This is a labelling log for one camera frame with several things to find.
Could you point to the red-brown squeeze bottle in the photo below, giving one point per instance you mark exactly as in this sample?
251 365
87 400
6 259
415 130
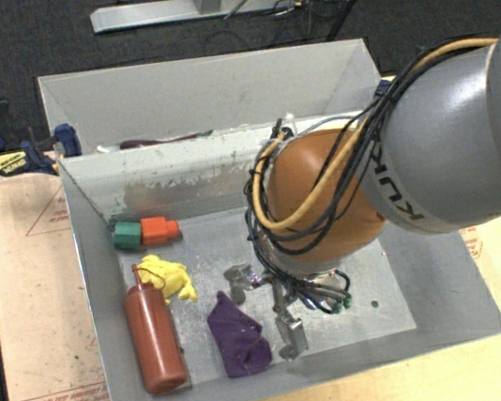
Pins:
154 334

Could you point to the orange toy block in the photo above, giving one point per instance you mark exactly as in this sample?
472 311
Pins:
156 230

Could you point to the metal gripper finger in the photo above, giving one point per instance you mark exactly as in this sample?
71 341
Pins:
236 279
294 335

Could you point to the purple cloth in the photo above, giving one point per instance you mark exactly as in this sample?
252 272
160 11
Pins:
239 339

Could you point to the yellow toy animal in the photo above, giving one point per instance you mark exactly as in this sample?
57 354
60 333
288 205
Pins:
168 275

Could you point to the brown cardboard board red print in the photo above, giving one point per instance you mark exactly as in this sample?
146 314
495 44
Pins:
38 297

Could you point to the dark purple long thing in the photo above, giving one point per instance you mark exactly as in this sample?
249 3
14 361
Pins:
155 140

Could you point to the green toy block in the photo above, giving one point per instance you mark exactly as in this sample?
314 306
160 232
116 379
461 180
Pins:
126 235

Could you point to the grey metal bin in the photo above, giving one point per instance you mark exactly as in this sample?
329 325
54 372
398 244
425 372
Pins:
337 323

